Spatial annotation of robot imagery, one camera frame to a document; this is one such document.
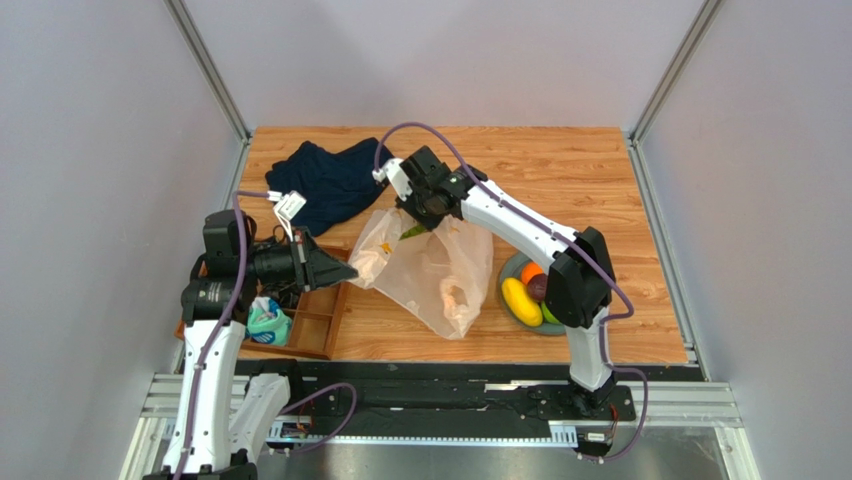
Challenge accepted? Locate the translucent plastic bag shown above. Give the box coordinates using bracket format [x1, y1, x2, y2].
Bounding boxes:
[348, 208, 494, 340]

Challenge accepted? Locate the orange fake fruit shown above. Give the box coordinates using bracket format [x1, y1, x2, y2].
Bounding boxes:
[520, 261, 545, 285]

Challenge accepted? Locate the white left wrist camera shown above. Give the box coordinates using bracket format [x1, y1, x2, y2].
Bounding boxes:
[267, 190, 307, 240]

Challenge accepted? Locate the green fake apple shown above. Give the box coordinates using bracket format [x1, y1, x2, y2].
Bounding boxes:
[540, 302, 560, 325]

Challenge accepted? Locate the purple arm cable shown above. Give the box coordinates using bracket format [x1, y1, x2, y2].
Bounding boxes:
[171, 190, 281, 480]
[372, 121, 650, 464]

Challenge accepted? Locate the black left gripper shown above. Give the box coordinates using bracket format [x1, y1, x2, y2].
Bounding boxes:
[239, 226, 357, 292]

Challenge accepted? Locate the yellow fake lemon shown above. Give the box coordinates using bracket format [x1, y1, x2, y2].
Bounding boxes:
[500, 278, 544, 328]

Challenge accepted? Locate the aluminium frame post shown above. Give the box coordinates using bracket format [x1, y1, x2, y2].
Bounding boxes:
[629, 0, 725, 147]
[164, 0, 252, 144]

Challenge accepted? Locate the right aluminium frame post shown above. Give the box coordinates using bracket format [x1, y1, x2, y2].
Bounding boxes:
[629, 0, 725, 147]

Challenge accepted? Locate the navy blue cloth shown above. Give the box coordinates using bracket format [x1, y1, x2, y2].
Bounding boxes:
[265, 138, 394, 237]

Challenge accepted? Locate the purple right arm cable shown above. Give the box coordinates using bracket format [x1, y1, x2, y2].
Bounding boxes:
[372, 121, 650, 464]

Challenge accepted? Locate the green fake grape bunch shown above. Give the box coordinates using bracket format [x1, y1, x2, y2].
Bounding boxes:
[399, 225, 430, 241]

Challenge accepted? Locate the dark purple fake plum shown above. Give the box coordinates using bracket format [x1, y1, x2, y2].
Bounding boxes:
[526, 273, 548, 302]

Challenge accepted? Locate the brown wooden divider tray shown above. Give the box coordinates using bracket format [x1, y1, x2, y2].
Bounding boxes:
[175, 242, 348, 360]

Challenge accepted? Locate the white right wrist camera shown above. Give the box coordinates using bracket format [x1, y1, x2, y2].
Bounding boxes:
[372, 158, 413, 201]

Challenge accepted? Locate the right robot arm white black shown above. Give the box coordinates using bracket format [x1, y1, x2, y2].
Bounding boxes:
[375, 147, 619, 418]

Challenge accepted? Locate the teal white rolled sock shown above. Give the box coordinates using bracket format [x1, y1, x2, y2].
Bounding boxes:
[246, 296, 293, 346]

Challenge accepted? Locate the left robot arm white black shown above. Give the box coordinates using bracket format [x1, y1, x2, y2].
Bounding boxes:
[153, 209, 357, 479]

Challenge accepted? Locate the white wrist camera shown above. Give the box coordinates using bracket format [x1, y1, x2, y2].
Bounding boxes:
[267, 190, 307, 240]
[372, 158, 413, 201]

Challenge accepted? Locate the grey round plate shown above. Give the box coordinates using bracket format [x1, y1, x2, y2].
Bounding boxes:
[496, 252, 565, 337]

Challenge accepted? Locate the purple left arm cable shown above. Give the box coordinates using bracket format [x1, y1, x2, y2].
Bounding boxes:
[171, 190, 281, 480]

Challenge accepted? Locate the left aluminium frame post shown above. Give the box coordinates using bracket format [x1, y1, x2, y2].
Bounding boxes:
[164, 0, 252, 144]

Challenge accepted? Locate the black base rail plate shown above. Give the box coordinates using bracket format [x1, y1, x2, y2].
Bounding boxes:
[236, 359, 702, 452]

